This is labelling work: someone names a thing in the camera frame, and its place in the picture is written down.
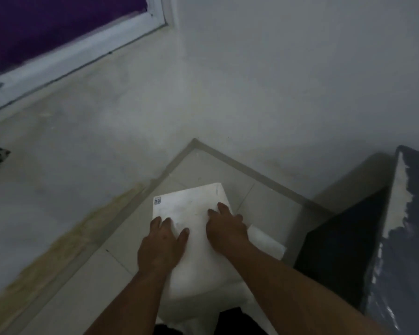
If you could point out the person's right hand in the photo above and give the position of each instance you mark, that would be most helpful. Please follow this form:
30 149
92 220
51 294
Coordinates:
226 233

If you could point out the white window frame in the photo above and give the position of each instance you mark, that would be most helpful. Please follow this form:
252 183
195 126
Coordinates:
73 54

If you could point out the person's right thumb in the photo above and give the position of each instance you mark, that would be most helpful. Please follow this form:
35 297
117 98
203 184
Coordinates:
211 214

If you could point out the person's left hand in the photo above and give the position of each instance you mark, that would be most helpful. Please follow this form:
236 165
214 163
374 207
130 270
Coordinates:
157 251

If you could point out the person's left thumb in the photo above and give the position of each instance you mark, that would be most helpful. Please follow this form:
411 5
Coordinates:
183 237

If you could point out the person's right forearm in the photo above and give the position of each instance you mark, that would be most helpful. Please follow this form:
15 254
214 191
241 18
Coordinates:
289 293

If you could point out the white rectangular box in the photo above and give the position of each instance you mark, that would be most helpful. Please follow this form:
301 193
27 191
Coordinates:
195 261

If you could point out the purple window pane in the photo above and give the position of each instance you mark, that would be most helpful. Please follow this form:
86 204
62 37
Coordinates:
49 24

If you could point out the dark blue peeling cabinet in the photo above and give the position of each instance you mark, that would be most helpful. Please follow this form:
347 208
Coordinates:
380 240

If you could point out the person's left forearm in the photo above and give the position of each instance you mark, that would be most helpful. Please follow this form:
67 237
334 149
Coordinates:
129 303

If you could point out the person's left middle finger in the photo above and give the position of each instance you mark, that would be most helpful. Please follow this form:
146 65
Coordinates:
155 223

